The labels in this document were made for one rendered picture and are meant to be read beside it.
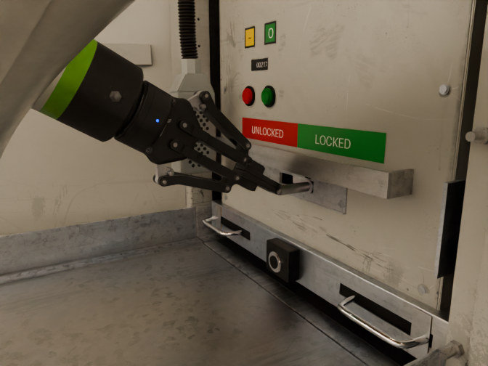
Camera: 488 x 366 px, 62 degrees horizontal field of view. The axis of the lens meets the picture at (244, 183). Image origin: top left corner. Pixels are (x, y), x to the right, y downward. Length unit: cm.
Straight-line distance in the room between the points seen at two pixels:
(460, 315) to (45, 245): 64
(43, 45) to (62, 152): 76
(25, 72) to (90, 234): 62
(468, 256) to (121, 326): 42
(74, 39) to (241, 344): 43
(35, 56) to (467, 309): 37
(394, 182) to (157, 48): 60
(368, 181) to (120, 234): 51
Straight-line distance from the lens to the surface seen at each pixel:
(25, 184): 97
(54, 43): 18
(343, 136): 53
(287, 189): 56
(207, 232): 87
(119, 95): 42
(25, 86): 21
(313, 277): 60
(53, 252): 80
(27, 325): 64
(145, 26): 90
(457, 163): 44
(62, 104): 43
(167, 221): 83
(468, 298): 41
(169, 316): 59
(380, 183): 44
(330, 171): 49
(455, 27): 45
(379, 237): 51
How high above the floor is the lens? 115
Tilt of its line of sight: 13 degrees down
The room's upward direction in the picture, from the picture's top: straight up
